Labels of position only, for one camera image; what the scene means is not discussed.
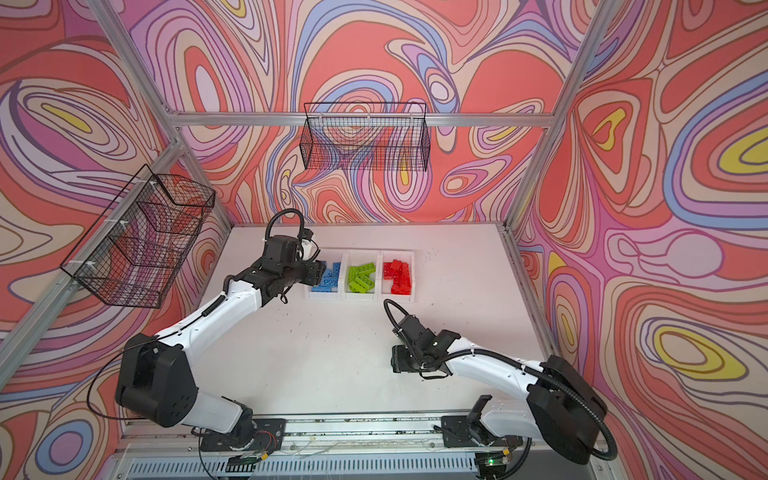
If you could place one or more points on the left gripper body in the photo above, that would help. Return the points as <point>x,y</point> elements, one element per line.
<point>310,274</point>

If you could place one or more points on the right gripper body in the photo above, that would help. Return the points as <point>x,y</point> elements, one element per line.
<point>407,361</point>

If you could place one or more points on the red lego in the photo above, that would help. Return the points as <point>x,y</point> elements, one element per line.
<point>389,271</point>
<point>399,289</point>
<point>403,279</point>
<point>403,268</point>

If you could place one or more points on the green lego small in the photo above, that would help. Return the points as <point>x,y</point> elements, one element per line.
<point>352,275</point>

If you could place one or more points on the green lego pile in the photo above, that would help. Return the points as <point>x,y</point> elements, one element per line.
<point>360,286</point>
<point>365,269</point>

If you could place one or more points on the green lego long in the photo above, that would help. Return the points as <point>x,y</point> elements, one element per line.
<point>366,281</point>

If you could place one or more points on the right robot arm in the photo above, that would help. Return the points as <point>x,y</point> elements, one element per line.
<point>562,408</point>

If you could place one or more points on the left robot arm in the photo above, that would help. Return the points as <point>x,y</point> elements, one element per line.
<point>156,379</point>

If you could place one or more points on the left white bin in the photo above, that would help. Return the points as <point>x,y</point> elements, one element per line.
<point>330,256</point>

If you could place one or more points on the white bin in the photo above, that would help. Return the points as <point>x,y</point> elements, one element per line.
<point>386,285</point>
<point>356,257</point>
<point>330,256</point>

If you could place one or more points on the middle white bin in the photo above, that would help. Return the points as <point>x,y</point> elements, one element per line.
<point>356,257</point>

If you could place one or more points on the right white bin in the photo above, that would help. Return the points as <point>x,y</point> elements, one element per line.
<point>386,285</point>

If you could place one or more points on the aluminium front rail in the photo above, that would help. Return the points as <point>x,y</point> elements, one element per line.
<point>306,436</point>

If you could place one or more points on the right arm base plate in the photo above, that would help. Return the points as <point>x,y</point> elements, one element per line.
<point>458,432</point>

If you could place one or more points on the black wire basket left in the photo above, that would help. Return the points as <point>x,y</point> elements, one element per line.
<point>132,253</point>

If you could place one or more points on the black wire basket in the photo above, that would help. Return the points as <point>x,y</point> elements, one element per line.
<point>132,253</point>
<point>365,136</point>

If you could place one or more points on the black wire basket back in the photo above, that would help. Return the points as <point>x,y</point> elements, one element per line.
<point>365,136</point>

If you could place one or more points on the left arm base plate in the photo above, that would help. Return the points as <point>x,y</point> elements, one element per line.
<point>265,435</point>

